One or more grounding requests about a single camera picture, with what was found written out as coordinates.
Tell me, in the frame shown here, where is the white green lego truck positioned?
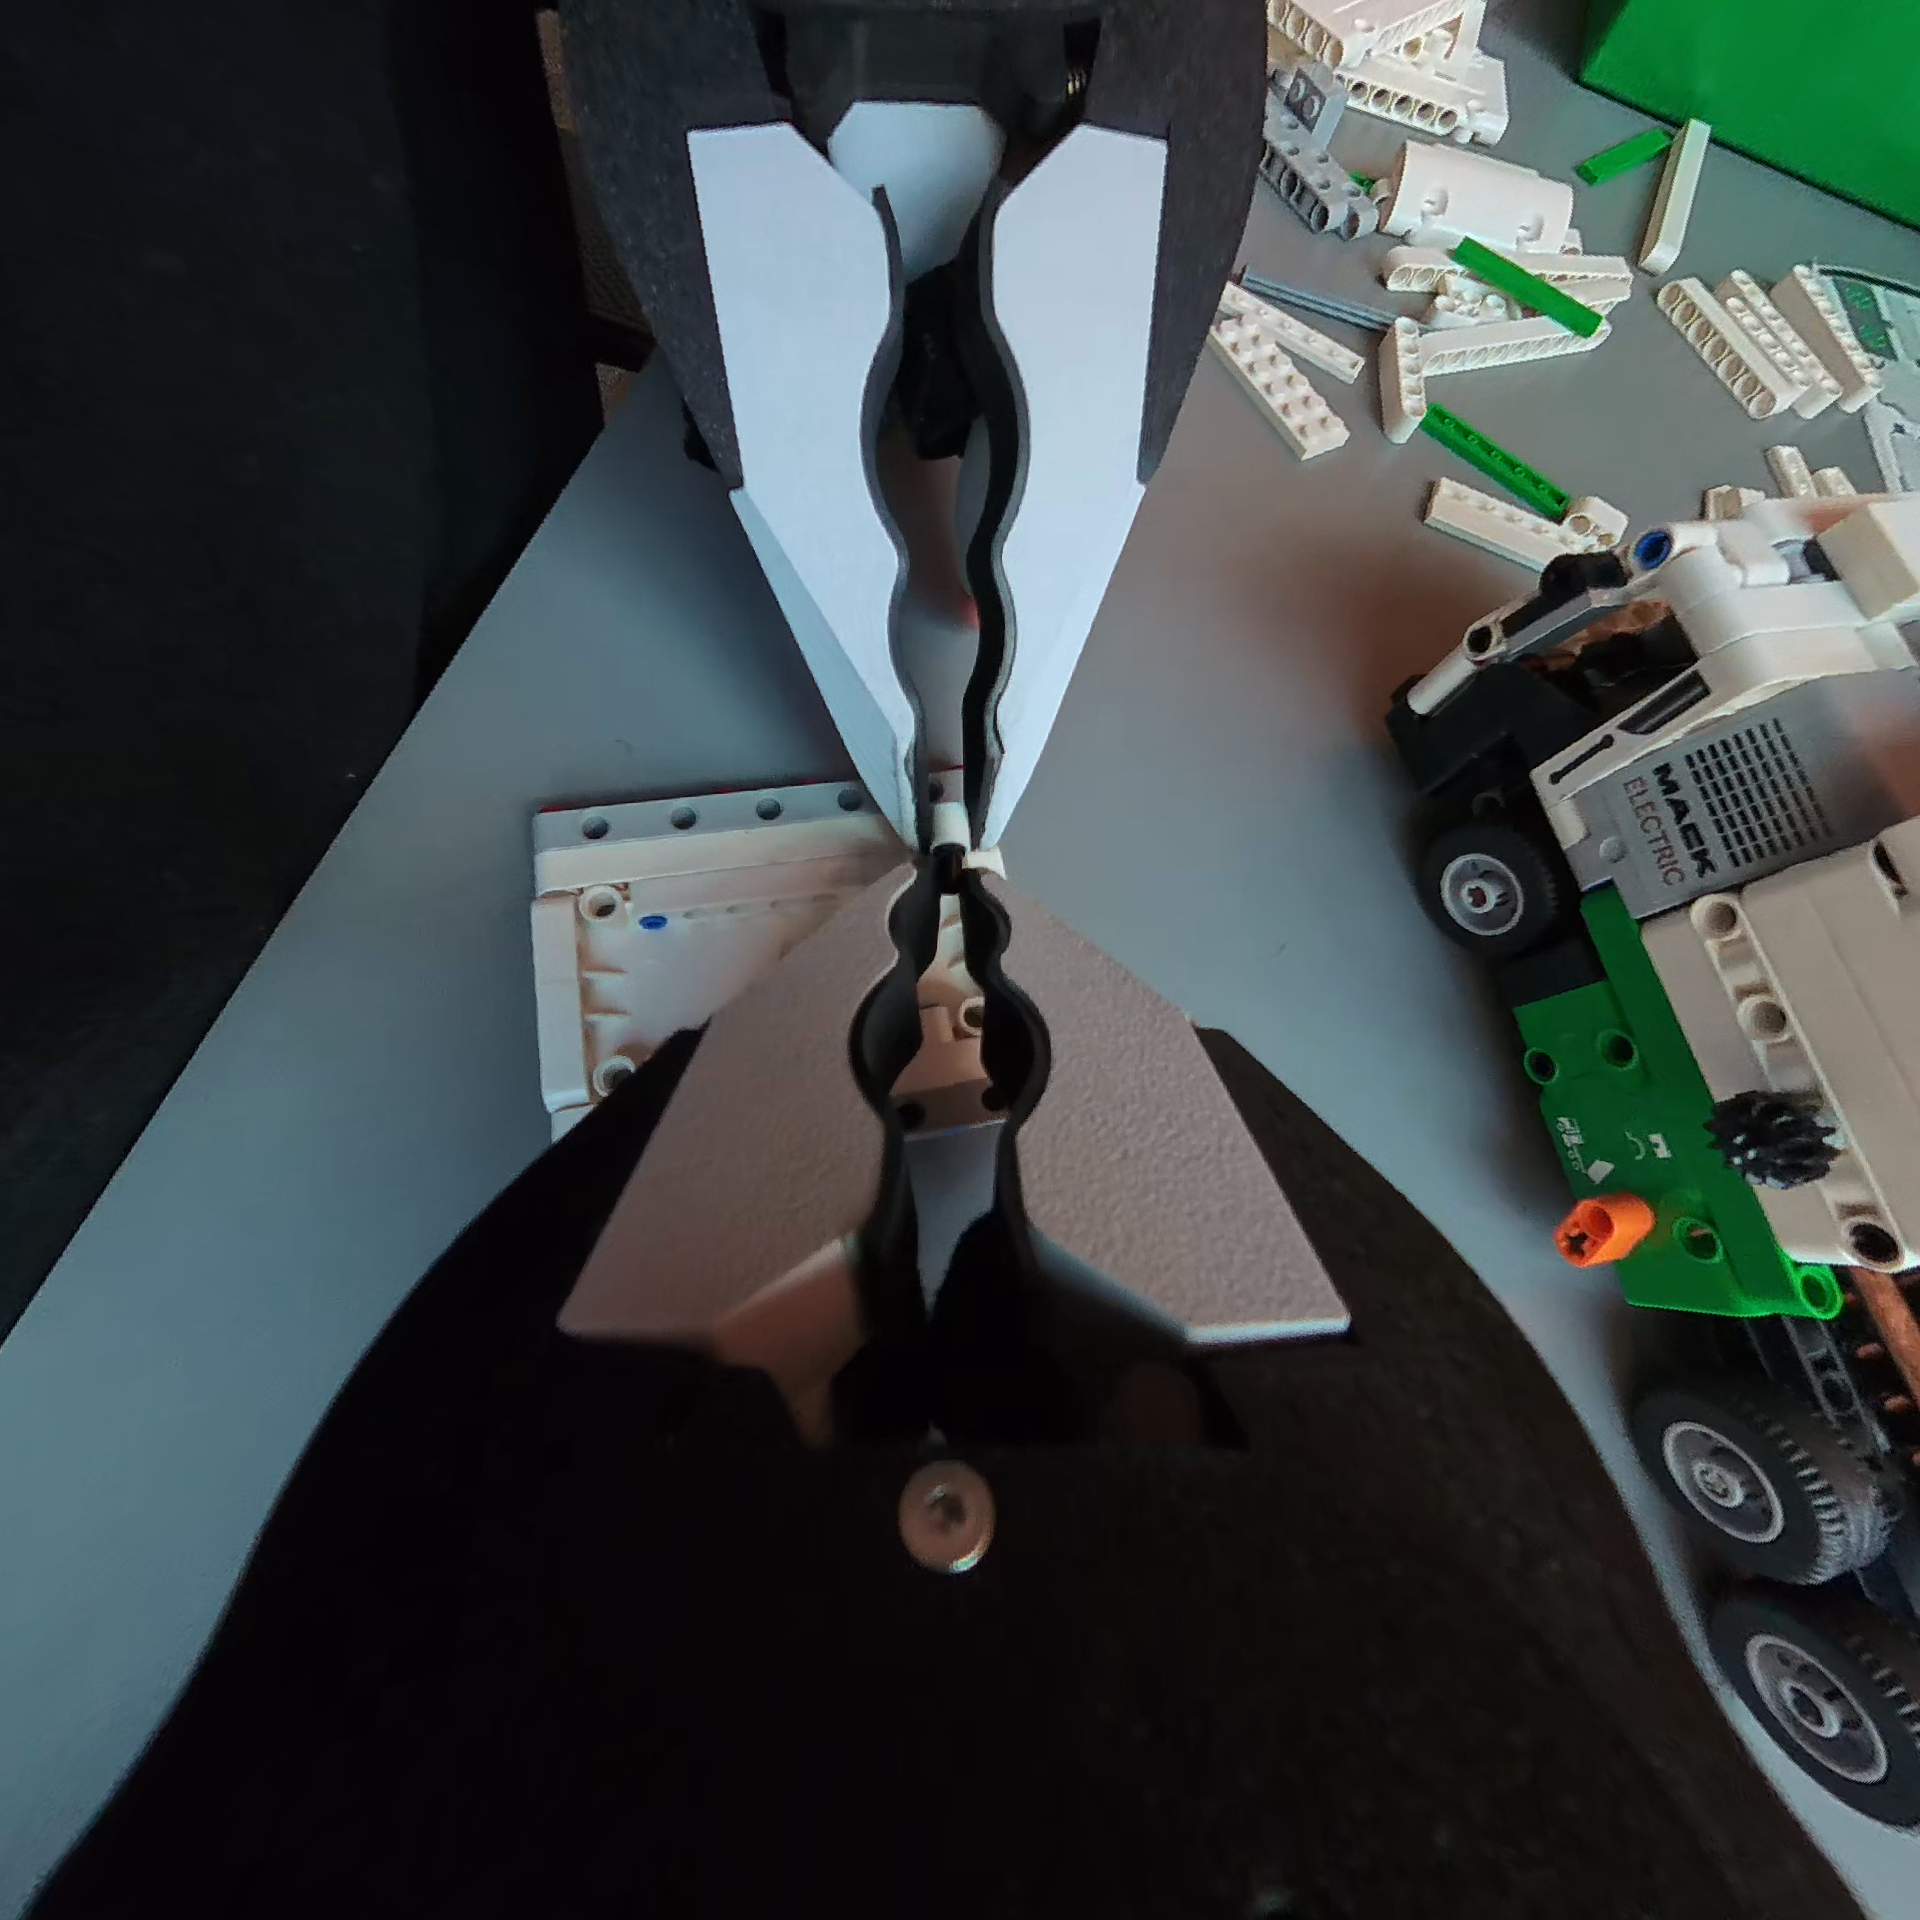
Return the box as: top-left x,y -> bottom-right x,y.
1384,487 -> 1920,1789

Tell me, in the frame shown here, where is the pile of white lego pieces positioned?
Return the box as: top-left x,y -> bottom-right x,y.
1212,0 -> 1895,575

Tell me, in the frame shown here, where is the white lego panel assembly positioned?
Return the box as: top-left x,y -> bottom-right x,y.
529,778 -> 999,1145

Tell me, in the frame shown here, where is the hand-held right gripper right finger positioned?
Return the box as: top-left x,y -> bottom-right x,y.
960,877 -> 1355,1347

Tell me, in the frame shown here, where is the blue grey lego axle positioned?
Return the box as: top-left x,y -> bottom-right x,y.
1234,267 -> 1402,326

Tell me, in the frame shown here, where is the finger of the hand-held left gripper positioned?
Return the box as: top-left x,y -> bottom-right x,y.
683,123 -> 935,829
959,121 -> 1173,859

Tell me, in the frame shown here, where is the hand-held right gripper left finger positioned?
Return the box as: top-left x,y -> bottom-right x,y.
556,866 -> 923,1449

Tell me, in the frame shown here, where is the green white sticker sheet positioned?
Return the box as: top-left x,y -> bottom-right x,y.
1813,258 -> 1920,494

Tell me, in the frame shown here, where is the grey lego beam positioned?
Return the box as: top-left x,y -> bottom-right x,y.
1264,71 -> 1385,245

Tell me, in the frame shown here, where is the studded green lego plate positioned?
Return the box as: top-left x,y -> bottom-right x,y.
1419,401 -> 1573,522

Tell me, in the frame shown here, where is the smooth green lego tile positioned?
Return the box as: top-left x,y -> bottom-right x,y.
1449,234 -> 1608,339

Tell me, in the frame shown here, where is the green box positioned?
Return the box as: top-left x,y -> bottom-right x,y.
1573,0 -> 1920,237

